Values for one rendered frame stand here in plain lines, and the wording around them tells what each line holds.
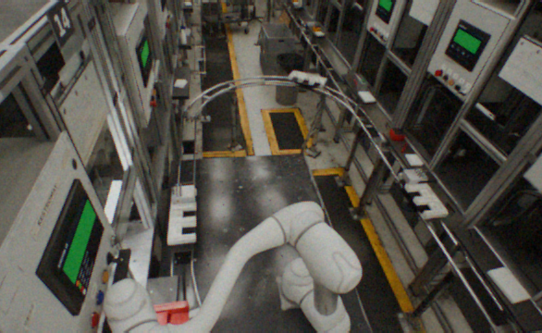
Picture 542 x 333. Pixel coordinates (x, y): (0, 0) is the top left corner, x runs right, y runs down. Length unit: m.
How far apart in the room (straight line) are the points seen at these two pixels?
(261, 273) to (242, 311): 0.23
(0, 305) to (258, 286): 1.32
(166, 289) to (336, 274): 0.87
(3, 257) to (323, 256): 0.73
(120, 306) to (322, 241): 0.56
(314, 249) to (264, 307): 0.83
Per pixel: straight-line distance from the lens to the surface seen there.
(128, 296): 0.88
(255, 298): 1.77
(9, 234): 0.69
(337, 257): 0.97
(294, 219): 1.02
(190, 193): 1.87
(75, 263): 0.84
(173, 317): 1.51
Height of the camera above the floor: 2.30
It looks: 42 degrees down
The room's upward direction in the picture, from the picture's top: 5 degrees clockwise
